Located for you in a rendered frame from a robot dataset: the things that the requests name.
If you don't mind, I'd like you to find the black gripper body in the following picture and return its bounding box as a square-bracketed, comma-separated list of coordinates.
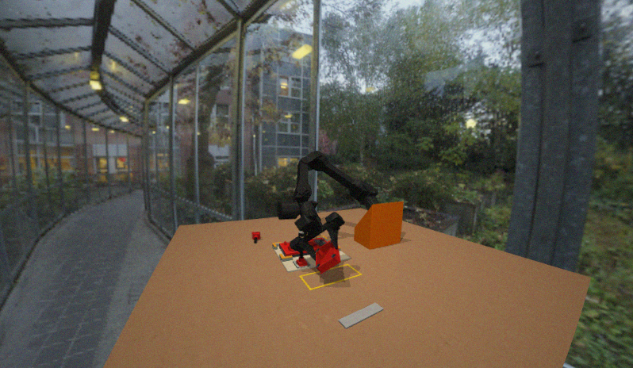
[290, 211, 345, 252]

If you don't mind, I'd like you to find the grey flat bar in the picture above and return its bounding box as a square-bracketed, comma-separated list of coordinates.
[339, 302, 384, 328]

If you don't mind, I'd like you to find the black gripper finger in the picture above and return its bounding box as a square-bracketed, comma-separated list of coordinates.
[325, 222, 340, 249]
[297, 241, 316, 261]

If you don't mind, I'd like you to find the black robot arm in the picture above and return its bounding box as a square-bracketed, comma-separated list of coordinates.
[277, 151, 379, 234]

